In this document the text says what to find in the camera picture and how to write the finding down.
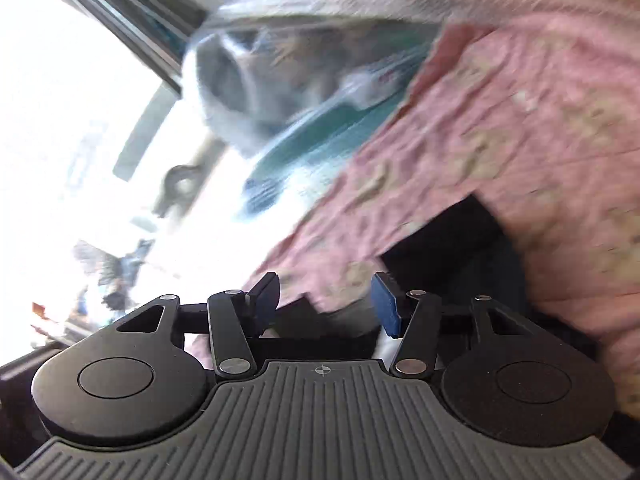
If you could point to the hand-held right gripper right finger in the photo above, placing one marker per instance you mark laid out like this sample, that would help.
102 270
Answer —
385 306

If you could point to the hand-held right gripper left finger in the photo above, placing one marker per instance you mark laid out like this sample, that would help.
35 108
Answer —
266 301

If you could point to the dark long-sleeved top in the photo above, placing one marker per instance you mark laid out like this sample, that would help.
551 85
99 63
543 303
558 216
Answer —
460 255

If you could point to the green mat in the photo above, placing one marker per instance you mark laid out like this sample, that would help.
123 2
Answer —
320 135

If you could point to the pink bear-print blanket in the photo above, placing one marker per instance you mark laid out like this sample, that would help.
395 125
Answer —
500 135

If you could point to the clear bubble wrap sheet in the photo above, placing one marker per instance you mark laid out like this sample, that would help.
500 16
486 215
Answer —
300 20

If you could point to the window frame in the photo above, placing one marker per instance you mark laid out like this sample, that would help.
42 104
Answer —
125 10

